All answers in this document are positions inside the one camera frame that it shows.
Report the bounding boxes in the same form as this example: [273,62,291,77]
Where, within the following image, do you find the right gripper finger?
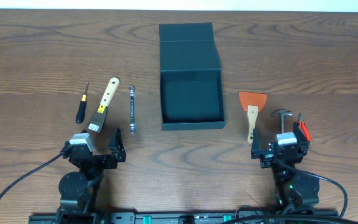
[293,122,310,155]
[251,129,262,159]

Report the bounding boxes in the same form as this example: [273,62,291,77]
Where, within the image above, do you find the red handled pliers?
[298,113,311,142]

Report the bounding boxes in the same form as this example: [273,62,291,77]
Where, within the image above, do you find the silver ratchet wrench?
[129,85,135,134]

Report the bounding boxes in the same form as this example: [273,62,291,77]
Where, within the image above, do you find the small steel hammer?
[272,110,293,134]

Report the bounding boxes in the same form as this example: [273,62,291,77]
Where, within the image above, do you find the orange scraper wooden handle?
[239,91,267,144]

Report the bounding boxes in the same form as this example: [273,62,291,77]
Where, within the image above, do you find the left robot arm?
[57,128,126,223]

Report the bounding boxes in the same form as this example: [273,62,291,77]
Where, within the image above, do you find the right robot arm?
[251,123,319,213]

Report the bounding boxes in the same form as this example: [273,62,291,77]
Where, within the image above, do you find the black yellow screwdriver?
[76,82,89,124]

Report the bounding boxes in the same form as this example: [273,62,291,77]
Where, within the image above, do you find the dark green open box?
[158,22,227,131]

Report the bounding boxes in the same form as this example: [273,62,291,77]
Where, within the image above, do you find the metal putty knife wooden handle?
[87,77,120,133]

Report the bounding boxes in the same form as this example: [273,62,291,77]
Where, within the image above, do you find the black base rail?
[28,211,340,224]

